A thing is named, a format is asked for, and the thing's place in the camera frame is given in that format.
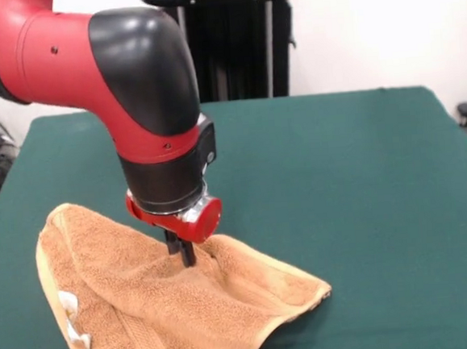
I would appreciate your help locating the dark green table cloth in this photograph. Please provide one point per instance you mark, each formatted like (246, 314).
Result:
(338, 174)

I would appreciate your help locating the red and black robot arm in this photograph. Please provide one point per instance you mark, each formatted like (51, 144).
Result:
(108, 71)

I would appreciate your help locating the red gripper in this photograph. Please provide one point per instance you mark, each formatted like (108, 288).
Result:
(197, 224)

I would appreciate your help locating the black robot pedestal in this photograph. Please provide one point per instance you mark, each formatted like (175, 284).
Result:
(240, 52)

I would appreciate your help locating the orange terry towel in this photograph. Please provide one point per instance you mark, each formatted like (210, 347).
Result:
(167, 309)

